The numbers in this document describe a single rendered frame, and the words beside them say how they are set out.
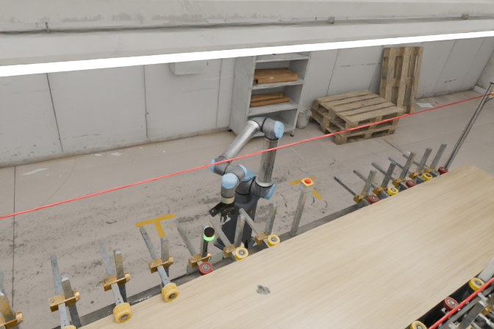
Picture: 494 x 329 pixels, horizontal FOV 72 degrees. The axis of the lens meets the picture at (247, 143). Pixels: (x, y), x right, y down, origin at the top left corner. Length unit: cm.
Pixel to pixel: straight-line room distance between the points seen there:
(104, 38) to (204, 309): 152
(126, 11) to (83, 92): 340
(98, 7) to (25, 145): 375
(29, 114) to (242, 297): 316
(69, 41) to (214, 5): 38
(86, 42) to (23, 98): 341
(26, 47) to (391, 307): 213
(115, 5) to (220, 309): 160
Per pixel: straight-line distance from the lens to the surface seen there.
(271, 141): 256
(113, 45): 93
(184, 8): 98
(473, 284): 276
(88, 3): 92
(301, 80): 491
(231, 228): 323
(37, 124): 445
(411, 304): 241
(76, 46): 92
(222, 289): 211
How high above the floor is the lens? 265
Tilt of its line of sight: 33 degrees down
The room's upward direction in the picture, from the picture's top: 8 degrees clockwise
